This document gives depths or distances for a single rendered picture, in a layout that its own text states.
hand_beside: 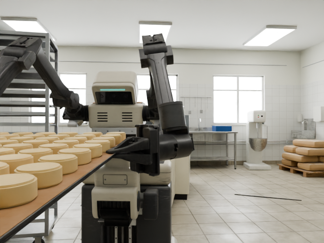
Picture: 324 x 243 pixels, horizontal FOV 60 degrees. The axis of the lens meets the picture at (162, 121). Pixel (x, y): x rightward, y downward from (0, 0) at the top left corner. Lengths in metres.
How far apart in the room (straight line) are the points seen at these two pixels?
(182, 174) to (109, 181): 2.58
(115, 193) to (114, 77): 0.56
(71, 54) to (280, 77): 5.46
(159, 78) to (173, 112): 0.24
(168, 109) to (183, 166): 3.34
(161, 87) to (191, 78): 6.56
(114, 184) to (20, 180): 1.18
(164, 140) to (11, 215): 0.38
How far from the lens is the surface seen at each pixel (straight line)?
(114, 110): 1.41
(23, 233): 2.74
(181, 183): 3.99
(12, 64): 1.05
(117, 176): 1.44
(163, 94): 0.79
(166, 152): 0.58
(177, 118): 0.62
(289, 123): 8.19
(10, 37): 2.73
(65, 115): 1.51
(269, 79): 8.02
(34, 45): 1.13
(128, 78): 1.38
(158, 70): 0.87
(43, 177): 0.33
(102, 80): 1.39
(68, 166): 0.39
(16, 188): 0.28
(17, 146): 0.54
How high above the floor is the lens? 1.05
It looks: 1 degrees up
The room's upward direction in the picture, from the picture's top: straight up
